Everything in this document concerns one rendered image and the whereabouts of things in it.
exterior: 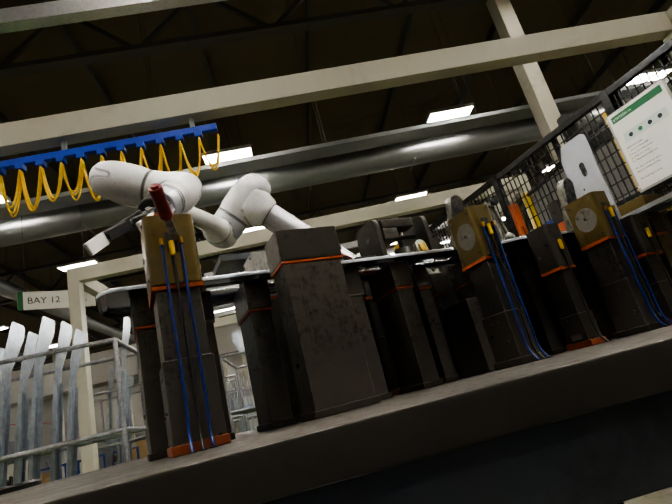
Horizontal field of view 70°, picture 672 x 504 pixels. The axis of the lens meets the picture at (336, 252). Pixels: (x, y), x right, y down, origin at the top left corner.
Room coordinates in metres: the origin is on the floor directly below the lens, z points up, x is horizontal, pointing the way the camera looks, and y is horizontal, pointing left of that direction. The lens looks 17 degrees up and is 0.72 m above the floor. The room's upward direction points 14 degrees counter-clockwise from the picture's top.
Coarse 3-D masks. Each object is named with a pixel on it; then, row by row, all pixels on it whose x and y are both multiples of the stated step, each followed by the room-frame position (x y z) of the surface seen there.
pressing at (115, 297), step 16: (512, 240) 1.18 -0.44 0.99; (576, 240) 1.43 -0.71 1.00; (384, 256) 1.03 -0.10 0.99; (400, 256) 1.05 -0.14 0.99; (416, 256) 1.13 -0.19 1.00; (432, 256) 1.17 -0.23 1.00; (448, 256) 1.20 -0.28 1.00; (240, 272) 0.89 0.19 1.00; (256, 272) 0.90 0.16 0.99; (368, 272) 1.16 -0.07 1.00; (112, 288) 0.79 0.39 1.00; (128, 288) 0.80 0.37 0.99; (144, 288) 0.85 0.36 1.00; (224, 288) 0.98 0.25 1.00; (272, 288) 1.08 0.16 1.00; (112, 304) 0.89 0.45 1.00; (128, 304) 0.92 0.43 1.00
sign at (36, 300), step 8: (16, 120) 9.56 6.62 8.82; (80, 216) 10.36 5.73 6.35; (24, 272) 9.56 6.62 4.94; (24, 280) 9.56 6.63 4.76; (24, 296) 9.54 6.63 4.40; (32, 296) 9.63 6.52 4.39; (40, 296) 9.73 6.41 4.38; (48, 296) 9.83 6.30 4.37; (56, 296) 9.93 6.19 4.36; (64, 296) 10.04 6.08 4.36; (88, 296) 10.37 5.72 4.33; (24, 304) 9.53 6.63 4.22; (32, 304) 9.63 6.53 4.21; (40, 304) 9.73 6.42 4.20; (48, 304) 9.83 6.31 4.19; (56, 304) 9.93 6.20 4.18; (64, 304) 10.03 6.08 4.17; (88, 304) 10.36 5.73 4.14
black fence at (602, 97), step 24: (600, 96) 1.61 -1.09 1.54; (624, 96) 1.55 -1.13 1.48; (576, 120) 1.73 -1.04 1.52; (552, 144) 1.86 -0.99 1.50; (504, 168) 2.09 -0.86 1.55; (624, 168) 1.65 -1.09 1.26; (480, 192) 2.27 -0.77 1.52; (504, 192) 2.15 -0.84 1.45; (528, 192) 2.04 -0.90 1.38; (552, 192) 1.93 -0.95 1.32; (648, 192) 1.60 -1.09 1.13; (504, 216) 2.18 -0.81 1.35; (528, 216) 2.08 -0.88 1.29
